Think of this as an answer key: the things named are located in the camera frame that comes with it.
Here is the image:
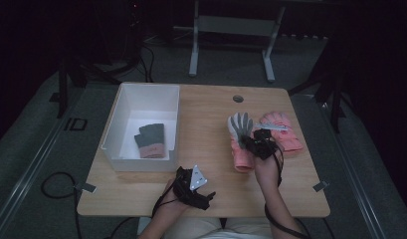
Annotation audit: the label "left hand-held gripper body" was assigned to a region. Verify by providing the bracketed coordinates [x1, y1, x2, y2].
[172, 164, 213, 211]

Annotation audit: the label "grey metal desk frame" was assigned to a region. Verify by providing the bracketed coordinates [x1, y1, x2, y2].
[172, 0, 289, 84]

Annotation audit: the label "person's right hand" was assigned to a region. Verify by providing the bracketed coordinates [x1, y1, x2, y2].
[253, 149, 283, 193]

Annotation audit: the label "left hand-held gripper cable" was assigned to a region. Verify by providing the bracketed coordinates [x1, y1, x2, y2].
[151, 178, 179, 218]

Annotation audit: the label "black floor cable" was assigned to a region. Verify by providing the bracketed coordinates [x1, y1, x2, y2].
[40, 171, 84, 239]

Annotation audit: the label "right hand-held gripper cable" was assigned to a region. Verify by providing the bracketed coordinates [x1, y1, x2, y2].
[264, 142, 312, 239]

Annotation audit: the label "hand-held gripper cable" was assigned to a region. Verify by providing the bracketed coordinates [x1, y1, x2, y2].
[264, 142, 312, 239]
[151, 178, 179, 218]

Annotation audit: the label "metal floor rail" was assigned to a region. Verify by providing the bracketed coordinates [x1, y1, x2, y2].
[318, 99, 388, 239]
[0, 88, 88, 239]

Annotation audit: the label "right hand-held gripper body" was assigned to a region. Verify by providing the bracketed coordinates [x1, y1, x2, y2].
[249, 122, 290, 161]

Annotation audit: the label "grey knit glove pink cuff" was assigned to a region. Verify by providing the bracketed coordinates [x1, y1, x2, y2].
[133, 122, 167, 159]

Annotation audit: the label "white storage box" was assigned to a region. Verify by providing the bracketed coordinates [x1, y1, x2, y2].
[101, 82, 181, 173]

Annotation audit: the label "grey metal table clamp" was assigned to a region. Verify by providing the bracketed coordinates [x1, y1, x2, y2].
[74, 181, 98, 195]
[311, 179, 330, 193]

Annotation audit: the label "pink ski glove grey palm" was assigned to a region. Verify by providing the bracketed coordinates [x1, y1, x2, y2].
[227, 112, 259, 173]

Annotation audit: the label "black tripod stand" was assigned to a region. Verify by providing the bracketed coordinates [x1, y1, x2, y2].
[49, 56, 142, 120]
[288, 43, 355, 134]

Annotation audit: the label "pink ski glove printed back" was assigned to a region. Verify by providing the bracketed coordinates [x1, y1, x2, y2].
[259, 111, 305, 154]

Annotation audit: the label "person's left hand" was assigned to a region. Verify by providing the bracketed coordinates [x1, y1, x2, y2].
[161, 179, 189, 217]

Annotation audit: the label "person's legs beige trousers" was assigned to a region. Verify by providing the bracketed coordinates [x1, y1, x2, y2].
[137, 216, 275, 239]

